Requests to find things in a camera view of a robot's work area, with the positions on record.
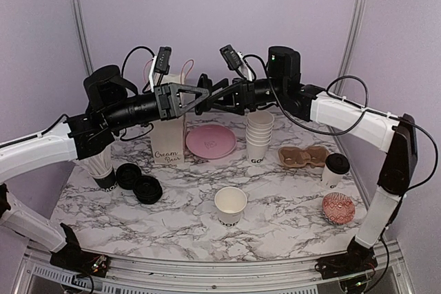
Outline aluminium frame post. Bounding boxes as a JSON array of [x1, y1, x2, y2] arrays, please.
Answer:
[[70, 0, 94, 76], [337, 0, 367, 78]]

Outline white paper coffee cup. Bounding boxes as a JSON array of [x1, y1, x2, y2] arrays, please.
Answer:
[[320, 164, 344, 189]]

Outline black cup lid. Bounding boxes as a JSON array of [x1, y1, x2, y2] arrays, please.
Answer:
[[194, 73, 213, 116], [325, 153, 350, 175]]

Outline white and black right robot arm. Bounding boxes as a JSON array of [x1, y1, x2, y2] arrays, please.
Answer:
[[198, 46, 418, 272]]

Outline white paper bag pink handles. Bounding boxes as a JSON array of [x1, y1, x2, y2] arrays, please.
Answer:
[[150, 59, 194, 165]]

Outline black cup holding straws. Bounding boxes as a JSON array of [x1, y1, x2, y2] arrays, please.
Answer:
[[93, 167, 118, 192]]

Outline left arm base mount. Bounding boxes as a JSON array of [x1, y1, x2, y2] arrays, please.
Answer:
[[50, 223, 110, 278]]

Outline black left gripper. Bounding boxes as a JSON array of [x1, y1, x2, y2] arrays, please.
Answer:
[[104, 81, 210, 131]]

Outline stack of black lids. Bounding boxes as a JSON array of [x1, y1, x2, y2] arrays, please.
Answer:
[[116, 162, 141, 190], [133, 175, 163, 204]]

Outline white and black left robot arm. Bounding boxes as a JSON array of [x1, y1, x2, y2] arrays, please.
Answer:
[[1, 65, 210, 270]]

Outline brown cardboard cup carrier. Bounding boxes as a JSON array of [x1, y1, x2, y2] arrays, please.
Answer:
[[278, 145, 330, 169]]

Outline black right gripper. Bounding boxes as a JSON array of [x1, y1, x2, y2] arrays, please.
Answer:
[[204, 77, 286, 116]]

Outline right aluminium frame post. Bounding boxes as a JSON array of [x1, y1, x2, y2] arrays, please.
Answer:
[[337, 0, 367, 78]]

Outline front stack of black lids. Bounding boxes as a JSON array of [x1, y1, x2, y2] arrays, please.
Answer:
[[133, 175, 163, 204]]

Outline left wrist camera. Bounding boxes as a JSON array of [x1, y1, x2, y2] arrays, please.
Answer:
[[148, 46, 172, 88]]

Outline front aluminium rail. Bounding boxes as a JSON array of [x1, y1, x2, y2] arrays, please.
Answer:
[[12, 241, 414, 293]]

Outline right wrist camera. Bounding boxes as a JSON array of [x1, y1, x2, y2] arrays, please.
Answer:
[[219, 44, 255, 81]]

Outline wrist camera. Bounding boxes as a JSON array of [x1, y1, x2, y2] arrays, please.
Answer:
[[219, 44, 255, 81], [148, 46, 172, 88]]

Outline stack of white paper cups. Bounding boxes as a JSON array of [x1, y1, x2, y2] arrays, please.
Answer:
[[245, 111, 274, 165]]

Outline left aluminium frame post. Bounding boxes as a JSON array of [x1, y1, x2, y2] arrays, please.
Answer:
[[70, 0, 94, 76]]

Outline rear stack of black lids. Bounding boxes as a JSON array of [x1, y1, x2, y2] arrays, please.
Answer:
[[116, 162, 141, 190]]

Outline pink plate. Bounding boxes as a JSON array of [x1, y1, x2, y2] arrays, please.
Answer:
[[185, 124, 237, 160]]

